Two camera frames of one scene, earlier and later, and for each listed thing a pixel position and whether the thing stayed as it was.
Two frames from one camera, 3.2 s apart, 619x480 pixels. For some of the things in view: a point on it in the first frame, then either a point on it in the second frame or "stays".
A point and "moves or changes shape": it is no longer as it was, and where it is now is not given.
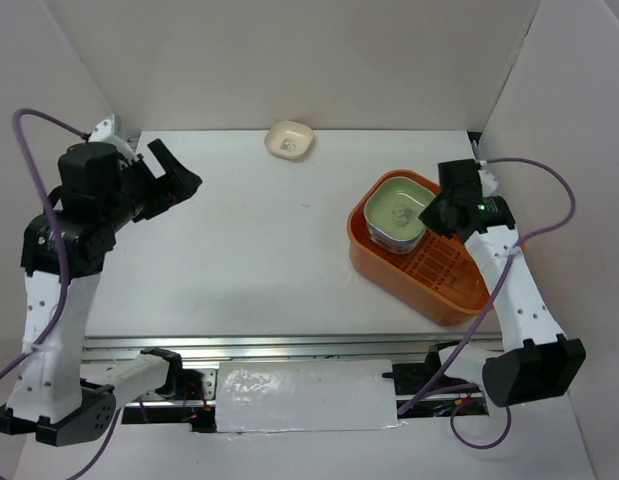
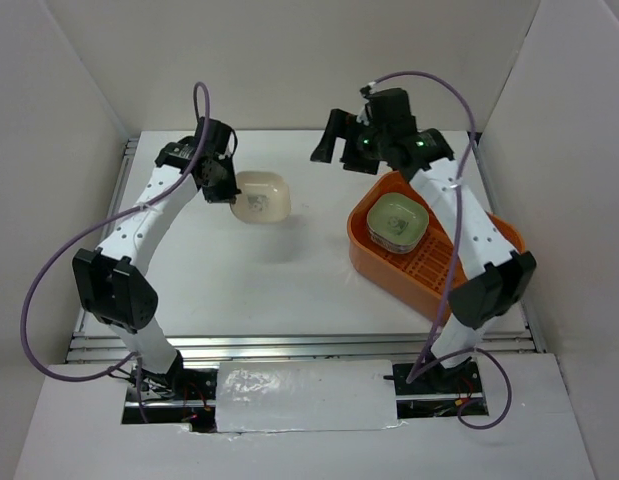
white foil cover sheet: [310, 395] stays
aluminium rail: [285, 347] stays
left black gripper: [177, 184] -> [227, 193]
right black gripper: [428, 216] -> [343, 125]
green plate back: [393, 207] moves or changes shape
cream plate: [289, 139] -> [264, 197]
